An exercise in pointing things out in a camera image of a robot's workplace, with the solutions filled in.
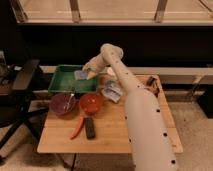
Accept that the orange carrot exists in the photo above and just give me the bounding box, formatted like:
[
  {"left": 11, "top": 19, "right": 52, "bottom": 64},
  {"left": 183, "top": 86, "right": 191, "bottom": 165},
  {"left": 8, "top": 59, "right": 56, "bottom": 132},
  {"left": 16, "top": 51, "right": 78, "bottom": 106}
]
[{"left": 70, "top": 116, "right": 84, "bottom": 139}]

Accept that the purple bowl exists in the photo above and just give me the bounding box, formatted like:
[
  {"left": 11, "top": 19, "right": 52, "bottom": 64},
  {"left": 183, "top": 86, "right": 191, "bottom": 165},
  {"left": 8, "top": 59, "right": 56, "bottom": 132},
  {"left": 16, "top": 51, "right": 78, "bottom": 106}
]
[{"left": 49, "top": 93, "right": 76, "bottom": 115}]

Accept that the small black object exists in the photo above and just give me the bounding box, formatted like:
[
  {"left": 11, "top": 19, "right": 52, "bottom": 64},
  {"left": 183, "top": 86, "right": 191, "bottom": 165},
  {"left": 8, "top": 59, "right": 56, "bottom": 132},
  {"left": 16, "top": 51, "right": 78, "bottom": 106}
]
[{"left": 146, "top": 76, "right": 157, "bottom": 86}]

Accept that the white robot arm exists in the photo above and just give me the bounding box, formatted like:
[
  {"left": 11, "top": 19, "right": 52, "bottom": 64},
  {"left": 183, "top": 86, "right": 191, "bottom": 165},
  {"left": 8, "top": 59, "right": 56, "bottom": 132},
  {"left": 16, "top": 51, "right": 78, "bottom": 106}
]
[{"left": 83, "top": 43, "right": 178, "bottom": 171}]

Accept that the black rectangular block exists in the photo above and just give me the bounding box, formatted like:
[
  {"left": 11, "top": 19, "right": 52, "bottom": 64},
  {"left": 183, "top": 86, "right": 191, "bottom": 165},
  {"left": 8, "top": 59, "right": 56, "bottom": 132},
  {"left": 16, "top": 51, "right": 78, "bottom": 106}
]
[{"left": 84, "top": 117, "right": 95, "bottom": 139}]

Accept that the red bowl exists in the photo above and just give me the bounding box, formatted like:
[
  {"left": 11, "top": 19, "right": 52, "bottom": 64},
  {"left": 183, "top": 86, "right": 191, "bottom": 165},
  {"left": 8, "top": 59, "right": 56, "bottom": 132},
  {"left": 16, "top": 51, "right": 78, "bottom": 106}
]
[{"left": 79, "top": 93, "right": 103, "bottom": 114}]

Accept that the blue sponge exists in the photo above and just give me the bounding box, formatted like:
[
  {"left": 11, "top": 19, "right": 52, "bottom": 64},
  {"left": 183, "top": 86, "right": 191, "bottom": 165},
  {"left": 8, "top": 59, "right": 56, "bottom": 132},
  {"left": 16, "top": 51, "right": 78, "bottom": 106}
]
[{"left": 74, "top": 70, "right": 88, "bottom": 80}]

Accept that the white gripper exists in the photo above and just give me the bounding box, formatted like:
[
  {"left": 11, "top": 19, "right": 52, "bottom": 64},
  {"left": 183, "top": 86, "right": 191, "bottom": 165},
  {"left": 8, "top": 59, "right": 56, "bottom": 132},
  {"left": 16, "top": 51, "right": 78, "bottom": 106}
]
[{"left": 83, "top": 54, "right": 108, "bottom": 80}]

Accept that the black office chair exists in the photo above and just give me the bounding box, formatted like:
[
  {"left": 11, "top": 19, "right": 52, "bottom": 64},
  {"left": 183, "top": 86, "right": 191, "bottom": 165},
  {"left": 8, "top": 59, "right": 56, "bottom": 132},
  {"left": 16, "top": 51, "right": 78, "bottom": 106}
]
[{"left": 0, "top": 59, "right": 51, "bottom": 164}]

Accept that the green plastic tray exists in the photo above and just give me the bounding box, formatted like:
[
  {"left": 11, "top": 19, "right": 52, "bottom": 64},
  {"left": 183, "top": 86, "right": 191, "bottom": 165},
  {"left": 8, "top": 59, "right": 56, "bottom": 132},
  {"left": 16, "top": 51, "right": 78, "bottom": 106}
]
[{"left": 48, "top": 65, "right": 99, "bottom": 93}]

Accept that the wooden folding table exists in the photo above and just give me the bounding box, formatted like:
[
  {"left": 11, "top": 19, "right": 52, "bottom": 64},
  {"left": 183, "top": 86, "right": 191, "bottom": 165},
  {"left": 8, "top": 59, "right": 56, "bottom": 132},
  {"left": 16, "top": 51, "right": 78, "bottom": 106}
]
[{"left": 36, "top": 74, "right": 184, "bottom": 155}]

